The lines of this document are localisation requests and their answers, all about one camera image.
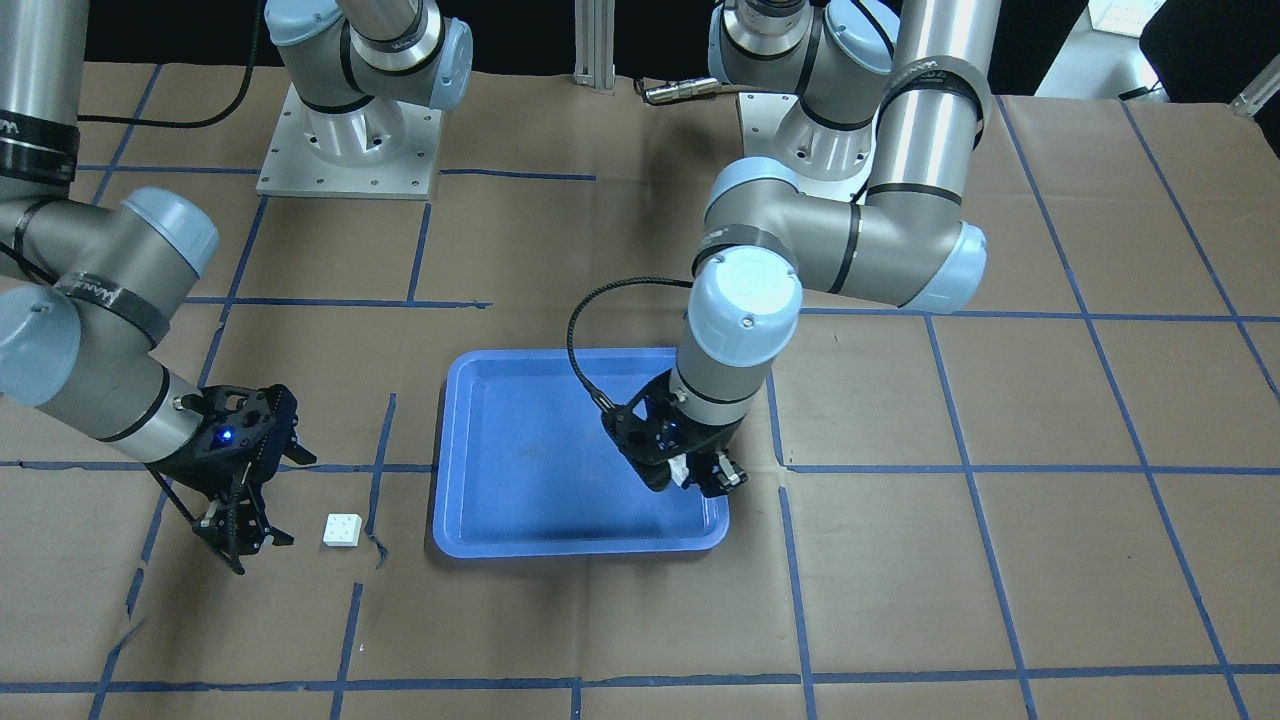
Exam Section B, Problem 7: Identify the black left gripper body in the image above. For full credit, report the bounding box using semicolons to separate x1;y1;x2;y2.
602;372;741;486

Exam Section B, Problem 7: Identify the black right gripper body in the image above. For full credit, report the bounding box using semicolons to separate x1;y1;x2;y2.
146;384;317;551

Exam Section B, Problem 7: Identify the white square toy block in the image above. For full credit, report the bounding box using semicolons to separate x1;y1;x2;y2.
321;512;364;548

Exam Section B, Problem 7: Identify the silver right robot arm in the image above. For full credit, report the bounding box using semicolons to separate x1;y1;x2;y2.
1;1;315;571

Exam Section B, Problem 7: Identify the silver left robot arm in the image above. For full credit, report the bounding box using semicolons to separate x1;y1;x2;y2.
564;1;1000;503

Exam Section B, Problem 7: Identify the blue plastic tray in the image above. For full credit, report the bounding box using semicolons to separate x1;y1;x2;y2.
433;348;730;559

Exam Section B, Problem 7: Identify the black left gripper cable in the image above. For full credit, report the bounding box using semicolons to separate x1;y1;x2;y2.
566;277;695;413

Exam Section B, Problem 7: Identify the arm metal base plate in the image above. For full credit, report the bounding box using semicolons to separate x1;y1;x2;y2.
256;88;444;201
737;92;870;167

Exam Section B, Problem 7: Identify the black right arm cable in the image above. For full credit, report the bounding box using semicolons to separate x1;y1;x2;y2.
76;0;265;131

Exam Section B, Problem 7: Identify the metal cable connector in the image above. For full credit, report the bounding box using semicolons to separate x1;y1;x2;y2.
634;77;724;106

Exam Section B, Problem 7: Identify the aluminium profile post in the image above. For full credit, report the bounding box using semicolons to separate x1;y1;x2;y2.
572;0;616;95

